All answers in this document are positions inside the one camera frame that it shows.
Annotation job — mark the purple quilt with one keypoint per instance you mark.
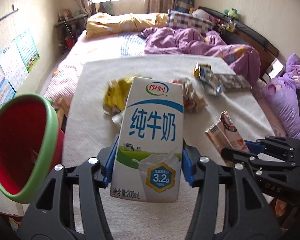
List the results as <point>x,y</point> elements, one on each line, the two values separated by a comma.
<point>190,42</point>

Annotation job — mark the yellow quilt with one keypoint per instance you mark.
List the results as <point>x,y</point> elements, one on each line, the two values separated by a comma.
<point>120,23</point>

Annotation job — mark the white fleece table cover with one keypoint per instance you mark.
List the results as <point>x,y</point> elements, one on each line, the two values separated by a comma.
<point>90,130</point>

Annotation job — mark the teal learning poster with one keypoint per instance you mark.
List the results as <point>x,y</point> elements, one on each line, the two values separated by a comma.
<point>27,50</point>

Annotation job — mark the white blue milk carton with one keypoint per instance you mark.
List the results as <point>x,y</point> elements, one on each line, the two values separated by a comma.
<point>150,130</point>

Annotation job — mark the dark wall rail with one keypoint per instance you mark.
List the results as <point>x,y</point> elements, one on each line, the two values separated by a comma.
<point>5,16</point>

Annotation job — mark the brown white wrapper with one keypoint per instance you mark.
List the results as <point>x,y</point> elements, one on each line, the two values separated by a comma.
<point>192,97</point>

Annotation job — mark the pink milk carton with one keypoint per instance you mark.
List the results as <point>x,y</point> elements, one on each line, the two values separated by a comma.
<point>227,130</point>

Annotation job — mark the purple floral pillow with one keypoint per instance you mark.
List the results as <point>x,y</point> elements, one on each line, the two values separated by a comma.
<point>285,97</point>

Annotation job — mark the silver blue snack wrapper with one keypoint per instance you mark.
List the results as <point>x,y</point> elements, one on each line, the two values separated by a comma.
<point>213,88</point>

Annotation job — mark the beige toy box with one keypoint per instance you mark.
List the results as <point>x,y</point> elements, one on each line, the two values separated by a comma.
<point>64,15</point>

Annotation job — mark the red bucket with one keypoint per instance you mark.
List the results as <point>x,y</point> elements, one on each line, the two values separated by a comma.
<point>69,42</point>

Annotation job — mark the checkered pillow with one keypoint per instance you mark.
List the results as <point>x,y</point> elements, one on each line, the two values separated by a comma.
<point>190,21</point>

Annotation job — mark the yellow trinket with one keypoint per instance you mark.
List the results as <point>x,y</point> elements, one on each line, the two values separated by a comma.
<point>230,25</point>

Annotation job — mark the yellow snack wrapper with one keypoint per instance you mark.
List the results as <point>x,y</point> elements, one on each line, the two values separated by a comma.
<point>117,92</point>

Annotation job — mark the striped blue storage bag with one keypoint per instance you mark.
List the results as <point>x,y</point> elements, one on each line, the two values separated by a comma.
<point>185,2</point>

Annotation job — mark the pink white pillow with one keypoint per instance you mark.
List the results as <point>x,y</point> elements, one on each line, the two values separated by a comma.
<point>202,13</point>

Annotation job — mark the blue patchwork mat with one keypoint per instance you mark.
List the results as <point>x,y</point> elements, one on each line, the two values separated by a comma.
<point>132,46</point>

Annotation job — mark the green bin with red inside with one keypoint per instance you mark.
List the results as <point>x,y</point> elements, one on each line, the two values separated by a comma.
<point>20,142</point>

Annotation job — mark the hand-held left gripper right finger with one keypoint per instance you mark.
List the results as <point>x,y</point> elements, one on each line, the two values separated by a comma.
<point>187,165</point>

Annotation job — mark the dark side desk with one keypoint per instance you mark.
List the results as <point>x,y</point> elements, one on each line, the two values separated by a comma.
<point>70,22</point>

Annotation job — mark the pink carrot print bed sheet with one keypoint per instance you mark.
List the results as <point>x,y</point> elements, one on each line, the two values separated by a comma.
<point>90,50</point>

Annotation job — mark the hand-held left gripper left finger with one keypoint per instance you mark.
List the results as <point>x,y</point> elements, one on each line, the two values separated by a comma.
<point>107,172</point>

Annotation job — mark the green plush toy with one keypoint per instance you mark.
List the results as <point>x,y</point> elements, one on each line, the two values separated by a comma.
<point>232,13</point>

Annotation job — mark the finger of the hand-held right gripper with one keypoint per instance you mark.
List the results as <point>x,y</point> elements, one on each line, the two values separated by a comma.
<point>277,146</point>
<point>242,158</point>

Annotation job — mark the white learning poster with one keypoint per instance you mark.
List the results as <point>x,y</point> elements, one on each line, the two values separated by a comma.
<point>13,65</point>

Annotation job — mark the dark headboard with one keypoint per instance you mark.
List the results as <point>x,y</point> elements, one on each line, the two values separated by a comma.
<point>252,37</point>

